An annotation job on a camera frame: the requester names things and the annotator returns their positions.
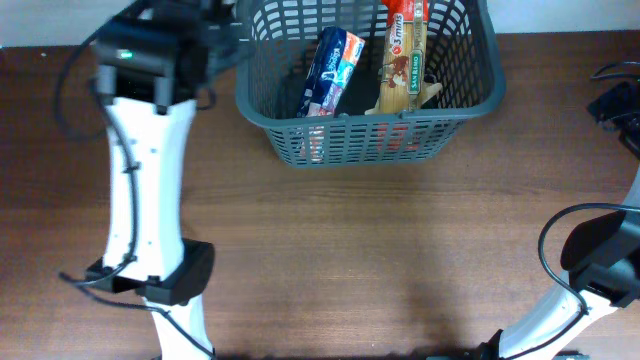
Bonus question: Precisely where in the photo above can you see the black cables beside table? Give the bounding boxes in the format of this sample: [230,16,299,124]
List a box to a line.
[586,60,640,159]

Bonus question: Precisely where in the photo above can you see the San Remo spaghetti packet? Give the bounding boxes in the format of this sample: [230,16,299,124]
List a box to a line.
[369,0,429,115]

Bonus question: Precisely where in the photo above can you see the Kleenex tissue multipack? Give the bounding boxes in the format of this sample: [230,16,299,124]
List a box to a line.
[296,26,366,118]

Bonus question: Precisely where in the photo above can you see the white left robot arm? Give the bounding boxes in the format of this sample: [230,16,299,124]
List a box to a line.
[77,1,246,359]

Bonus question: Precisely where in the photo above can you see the grey plastic basket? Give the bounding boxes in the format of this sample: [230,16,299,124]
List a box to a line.
[236,0,506,168]

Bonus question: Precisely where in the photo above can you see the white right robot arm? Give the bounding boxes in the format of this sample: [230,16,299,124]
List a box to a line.
[471,179,639,360]

